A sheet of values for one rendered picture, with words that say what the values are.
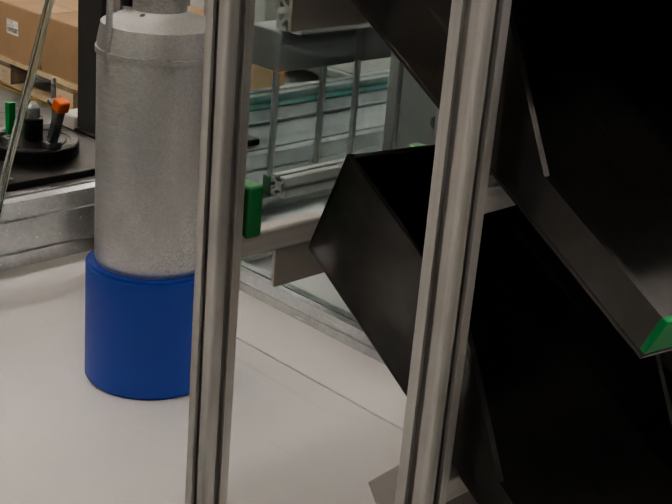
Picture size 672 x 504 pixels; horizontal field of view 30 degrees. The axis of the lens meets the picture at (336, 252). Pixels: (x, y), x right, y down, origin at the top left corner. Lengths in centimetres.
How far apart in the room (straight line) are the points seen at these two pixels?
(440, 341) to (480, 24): 15
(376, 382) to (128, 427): 32
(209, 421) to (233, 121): 18
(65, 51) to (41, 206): 395
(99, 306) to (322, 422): 29
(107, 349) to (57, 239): 43
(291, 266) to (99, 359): 74
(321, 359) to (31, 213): 50
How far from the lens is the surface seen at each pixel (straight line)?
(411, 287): 66
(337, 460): 140
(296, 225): 76
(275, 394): 152
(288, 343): 165
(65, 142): 200
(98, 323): 148
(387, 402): 152
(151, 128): 138
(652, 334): 54
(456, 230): 58
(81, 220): 190
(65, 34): 577
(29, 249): 187
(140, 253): 143
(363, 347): 163
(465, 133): 57
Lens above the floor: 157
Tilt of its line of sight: 21 degrees down
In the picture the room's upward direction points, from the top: 5 degrees clockwise
